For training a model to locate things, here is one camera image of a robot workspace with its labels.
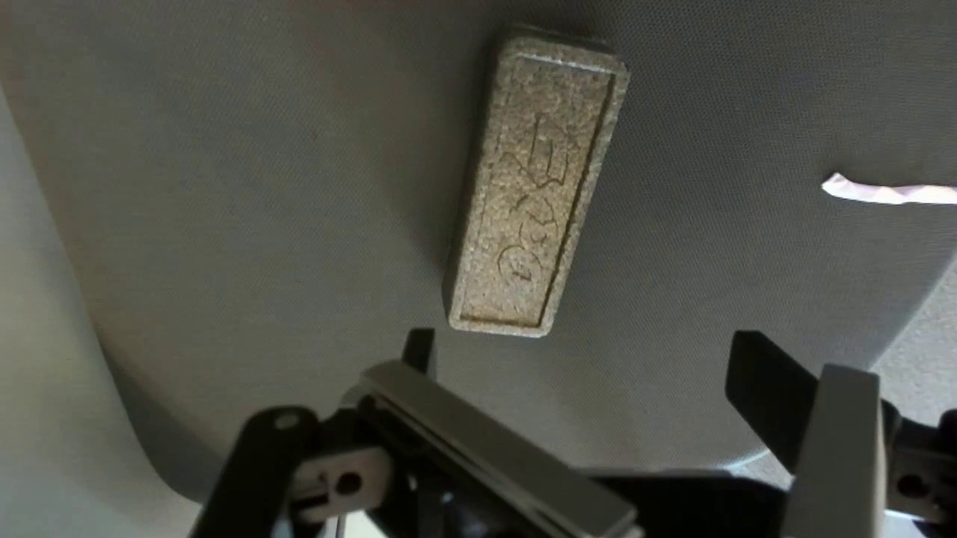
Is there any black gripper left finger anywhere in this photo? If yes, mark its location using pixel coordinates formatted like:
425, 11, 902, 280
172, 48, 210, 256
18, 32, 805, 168
340, 326, 645, 538

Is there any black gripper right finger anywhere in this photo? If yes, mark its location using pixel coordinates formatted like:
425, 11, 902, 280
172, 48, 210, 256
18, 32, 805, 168
723, 329, 890, 538

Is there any black felt whiteboard eraser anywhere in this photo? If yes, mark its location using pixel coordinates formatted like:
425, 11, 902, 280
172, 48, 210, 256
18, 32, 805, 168
443, 26, 633, 343

